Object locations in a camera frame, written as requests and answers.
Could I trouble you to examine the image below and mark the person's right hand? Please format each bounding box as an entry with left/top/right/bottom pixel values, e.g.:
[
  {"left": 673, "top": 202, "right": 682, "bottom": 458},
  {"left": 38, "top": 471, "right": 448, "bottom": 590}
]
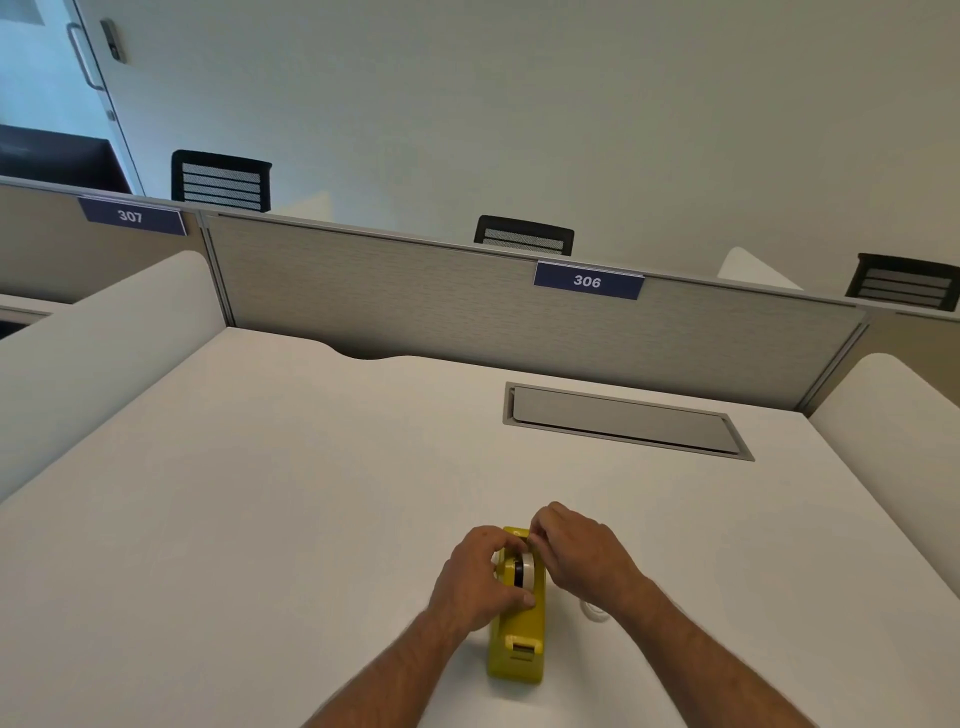
[{"left": 528, "top": 501, "right": 651, "bottom": 613}]

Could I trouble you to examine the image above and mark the person's left hand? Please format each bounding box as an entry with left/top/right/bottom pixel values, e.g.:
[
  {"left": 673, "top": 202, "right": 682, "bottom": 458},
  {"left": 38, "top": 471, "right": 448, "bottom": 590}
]
[{"left": 426, "top": 525, "right": 538, "bottom": 639}]

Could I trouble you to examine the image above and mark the white tape roll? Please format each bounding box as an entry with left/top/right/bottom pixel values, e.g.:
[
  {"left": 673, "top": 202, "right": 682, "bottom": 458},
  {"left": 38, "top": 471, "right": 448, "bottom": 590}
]
[{"left": 491, "top": 549, "right": 543, "bottom": 592}]

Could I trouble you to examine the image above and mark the yellow tape dispenser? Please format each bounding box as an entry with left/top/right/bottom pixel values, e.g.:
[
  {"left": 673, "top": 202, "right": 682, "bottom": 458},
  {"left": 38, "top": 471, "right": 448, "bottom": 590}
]
[{"left": 486, "top": 525, "right": 549, "bottom": 685}]

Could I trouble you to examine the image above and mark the person's left forearm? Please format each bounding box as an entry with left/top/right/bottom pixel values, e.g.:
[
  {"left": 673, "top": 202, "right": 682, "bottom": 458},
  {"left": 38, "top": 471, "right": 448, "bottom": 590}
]
[{"left": 300, "top": 607, "right": 495, "bottom": 728}]

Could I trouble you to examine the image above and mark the person's right forearm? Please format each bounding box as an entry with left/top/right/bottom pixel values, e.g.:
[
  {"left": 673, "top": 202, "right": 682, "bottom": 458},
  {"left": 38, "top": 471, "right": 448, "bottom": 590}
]
[{"left": 592, "top": 574, "right": 817, "bottom": 728}]

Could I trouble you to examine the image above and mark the wide grey partition panel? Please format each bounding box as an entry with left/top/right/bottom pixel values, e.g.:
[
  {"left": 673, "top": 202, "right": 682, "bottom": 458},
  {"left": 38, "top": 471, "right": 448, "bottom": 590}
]
[{"left": 199, "top": 210, "right": 873, "bottom": 414}]

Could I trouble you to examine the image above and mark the blue number sign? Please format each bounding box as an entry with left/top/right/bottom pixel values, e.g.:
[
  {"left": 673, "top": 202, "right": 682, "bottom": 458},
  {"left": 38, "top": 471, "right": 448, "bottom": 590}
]
[
  {"left": 78, "top": 195, "right": 188, "bottom": 237},
  {"left": 533, "top": 259, "right": 645, "bottom": 302}
]

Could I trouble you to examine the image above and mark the black mesh office chair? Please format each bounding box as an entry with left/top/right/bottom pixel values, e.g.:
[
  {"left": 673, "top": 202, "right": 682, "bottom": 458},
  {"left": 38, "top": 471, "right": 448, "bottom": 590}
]
[
  {"left": 844, "top": 252, "right": 960, "bottom": 313},
  {"left": 170, "top": 149, "right": 273, "bottom": 215},
  {"left": 473, "top": 214, "right": 576, "bottom": 258}
]

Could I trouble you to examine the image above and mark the white rounded side divider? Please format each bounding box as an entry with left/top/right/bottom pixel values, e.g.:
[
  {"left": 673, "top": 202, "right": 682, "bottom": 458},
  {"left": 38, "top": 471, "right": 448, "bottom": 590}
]
[
  {"left": 0, "top": 249, "right": 228, "bottom": 505},
  {"left": 808, "top": 351, "right": 960, "bottom": 601},
  {"left": 717, "top": 246, "right": 805, "bottom": 291}
]

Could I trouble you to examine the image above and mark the beige partition panel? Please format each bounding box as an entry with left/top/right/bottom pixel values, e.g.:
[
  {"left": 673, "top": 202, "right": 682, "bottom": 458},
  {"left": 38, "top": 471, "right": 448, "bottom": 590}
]
[
  {"left": 0, "top": 176, "right": 208, "bottom": 306},
  {"left": 804, "top": 306, "right": 960, "bottom": 414}
]

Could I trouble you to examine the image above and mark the grey door lock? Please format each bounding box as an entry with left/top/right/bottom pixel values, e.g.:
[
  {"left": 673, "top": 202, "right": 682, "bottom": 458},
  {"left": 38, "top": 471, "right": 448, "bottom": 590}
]
[{"left": 99, "top": 18, "right": 129, "bottom": 66}]

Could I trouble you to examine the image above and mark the glass door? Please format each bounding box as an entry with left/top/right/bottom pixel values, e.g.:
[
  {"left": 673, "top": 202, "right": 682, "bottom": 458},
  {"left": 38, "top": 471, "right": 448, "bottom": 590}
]
[{"left": 0, "top": 0, "right": 148, "bottom": 198}]

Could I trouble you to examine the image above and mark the grey desk cable hatch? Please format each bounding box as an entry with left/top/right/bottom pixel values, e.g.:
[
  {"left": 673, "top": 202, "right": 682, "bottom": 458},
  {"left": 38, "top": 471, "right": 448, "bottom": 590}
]
[{"left": 502, "top": 381, "right": 756, "bottom": 462}]

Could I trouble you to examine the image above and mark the metal door handle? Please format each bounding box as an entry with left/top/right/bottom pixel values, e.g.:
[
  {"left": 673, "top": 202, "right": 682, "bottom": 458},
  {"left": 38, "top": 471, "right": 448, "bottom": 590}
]
[{"left": 65, "top": 21, "right": 111, "bottom": 93}]

